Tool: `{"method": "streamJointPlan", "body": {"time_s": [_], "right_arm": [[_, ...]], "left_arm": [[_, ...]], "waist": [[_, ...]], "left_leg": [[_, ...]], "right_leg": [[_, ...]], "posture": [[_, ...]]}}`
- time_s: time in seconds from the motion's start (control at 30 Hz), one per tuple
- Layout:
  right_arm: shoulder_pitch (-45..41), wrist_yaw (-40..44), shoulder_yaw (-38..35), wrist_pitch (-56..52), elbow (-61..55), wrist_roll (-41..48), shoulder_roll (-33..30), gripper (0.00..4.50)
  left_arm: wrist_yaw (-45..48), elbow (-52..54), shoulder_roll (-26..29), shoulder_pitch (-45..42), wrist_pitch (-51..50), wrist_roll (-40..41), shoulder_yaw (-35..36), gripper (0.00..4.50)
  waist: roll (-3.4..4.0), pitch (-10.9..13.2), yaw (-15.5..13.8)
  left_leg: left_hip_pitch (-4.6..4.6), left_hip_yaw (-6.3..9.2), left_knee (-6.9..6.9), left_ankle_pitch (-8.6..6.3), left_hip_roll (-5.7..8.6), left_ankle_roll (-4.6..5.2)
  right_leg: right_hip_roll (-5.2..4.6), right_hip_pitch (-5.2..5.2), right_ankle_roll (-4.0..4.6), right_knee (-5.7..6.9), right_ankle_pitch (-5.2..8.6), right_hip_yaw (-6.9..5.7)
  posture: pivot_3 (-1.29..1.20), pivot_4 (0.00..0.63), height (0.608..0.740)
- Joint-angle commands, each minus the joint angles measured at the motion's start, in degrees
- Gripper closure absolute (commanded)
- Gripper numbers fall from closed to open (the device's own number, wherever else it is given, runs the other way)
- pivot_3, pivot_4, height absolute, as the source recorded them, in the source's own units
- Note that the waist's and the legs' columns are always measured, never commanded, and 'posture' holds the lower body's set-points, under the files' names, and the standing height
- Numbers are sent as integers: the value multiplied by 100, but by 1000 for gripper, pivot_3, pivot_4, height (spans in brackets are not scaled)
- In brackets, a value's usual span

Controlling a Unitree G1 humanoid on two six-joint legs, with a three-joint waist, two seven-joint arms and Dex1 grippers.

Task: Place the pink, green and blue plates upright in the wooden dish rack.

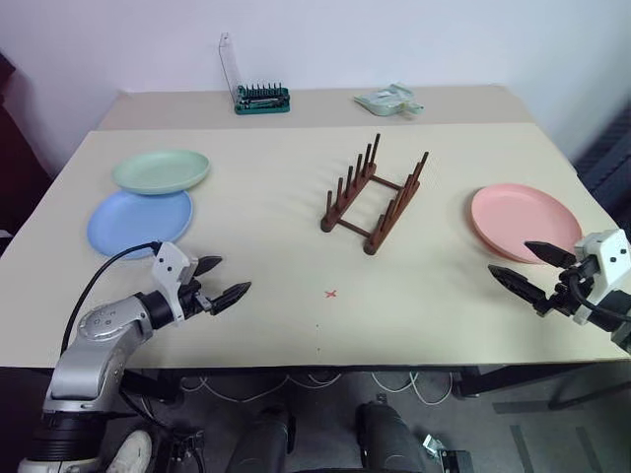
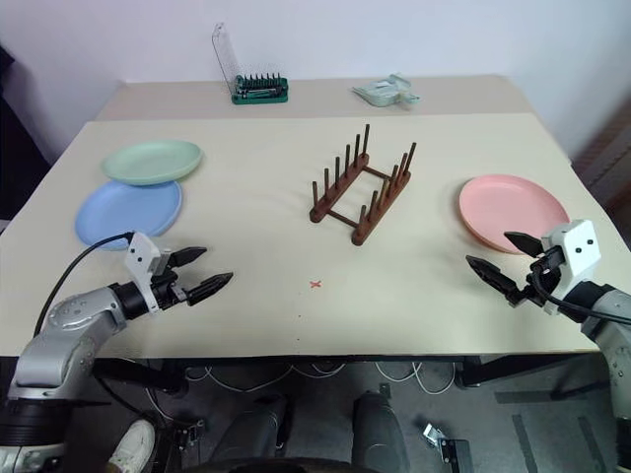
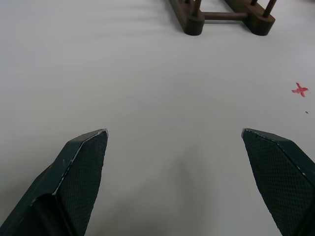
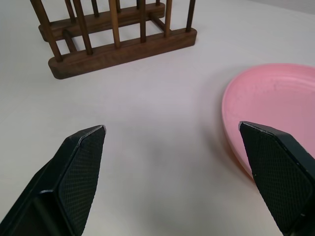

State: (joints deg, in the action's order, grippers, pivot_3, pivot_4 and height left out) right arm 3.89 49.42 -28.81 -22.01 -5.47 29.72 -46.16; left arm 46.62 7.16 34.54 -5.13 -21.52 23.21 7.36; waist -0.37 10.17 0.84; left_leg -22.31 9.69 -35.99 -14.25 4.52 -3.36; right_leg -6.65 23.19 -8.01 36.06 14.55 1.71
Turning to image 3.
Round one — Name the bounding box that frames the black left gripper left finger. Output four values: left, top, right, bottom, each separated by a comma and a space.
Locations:
0, 128, 109, 236

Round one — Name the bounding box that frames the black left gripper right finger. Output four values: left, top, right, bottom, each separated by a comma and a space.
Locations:
241, 127, 315, 236

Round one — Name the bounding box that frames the dark wooden rack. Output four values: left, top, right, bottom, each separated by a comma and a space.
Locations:
168, 0, 276, 36

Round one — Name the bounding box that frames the red cross mark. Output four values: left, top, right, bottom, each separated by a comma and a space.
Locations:
291, 82, 309, 98

